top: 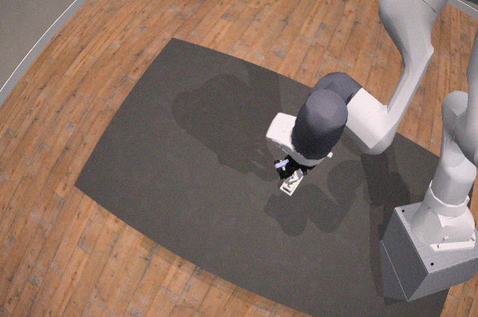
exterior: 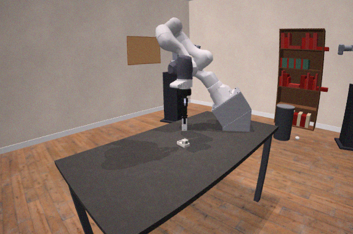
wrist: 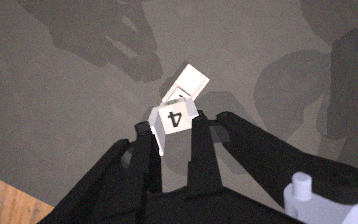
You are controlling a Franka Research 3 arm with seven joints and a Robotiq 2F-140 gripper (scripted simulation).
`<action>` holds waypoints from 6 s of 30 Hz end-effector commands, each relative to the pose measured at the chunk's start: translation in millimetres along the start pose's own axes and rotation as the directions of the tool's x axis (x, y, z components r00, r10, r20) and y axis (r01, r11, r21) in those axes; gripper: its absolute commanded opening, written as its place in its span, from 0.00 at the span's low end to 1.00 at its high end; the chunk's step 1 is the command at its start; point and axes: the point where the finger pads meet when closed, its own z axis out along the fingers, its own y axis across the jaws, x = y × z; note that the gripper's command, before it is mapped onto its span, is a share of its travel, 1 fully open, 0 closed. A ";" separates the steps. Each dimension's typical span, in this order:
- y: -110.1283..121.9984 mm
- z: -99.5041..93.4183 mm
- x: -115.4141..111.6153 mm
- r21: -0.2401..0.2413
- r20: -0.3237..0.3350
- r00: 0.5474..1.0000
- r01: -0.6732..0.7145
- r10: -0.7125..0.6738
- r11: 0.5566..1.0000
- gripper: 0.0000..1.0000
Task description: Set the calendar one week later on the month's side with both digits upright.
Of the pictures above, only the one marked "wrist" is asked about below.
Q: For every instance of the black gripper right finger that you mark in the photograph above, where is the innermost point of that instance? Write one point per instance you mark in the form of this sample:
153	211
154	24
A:
312	189

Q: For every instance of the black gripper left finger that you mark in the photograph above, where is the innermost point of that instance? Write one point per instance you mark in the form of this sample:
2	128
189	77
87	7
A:
88	201

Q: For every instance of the white shallow tray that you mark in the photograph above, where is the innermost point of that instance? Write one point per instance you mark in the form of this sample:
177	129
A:
190	80

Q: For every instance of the white cube face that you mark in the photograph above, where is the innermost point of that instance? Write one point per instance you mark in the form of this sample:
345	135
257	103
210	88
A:
174	115
179	92

